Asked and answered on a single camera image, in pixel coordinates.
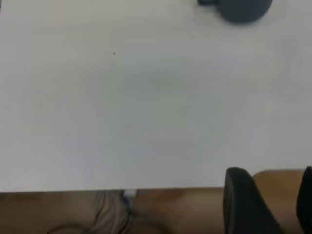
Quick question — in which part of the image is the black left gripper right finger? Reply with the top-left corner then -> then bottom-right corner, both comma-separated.
296,166 -> 312,234

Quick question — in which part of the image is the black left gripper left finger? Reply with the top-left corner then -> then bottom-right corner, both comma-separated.
223,167 -> 281,234

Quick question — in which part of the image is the dark grey ceramic cup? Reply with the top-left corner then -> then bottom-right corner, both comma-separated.
196,0 -> 273,24

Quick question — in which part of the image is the grey cable bundle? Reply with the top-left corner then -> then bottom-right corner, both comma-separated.
94,190 -> 137,234

